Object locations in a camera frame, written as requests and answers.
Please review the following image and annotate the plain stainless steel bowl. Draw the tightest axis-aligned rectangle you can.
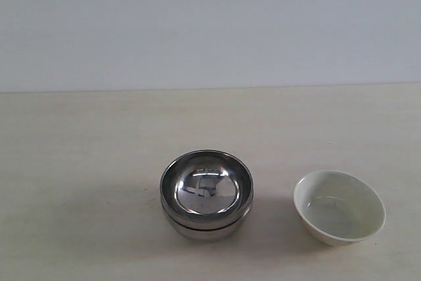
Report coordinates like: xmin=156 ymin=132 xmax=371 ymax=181
xmin=162 ymin=204 xmax=253 ymax=243

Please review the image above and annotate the white ceramic bowl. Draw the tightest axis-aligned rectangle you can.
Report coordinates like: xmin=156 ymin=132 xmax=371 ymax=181
xmin=293 ymin=170 xmax=386 ymax=247

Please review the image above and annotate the patterned stainless steel bowl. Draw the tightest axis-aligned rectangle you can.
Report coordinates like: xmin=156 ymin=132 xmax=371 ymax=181
xmin=159 ymin=149 xmax=254 ymax=229

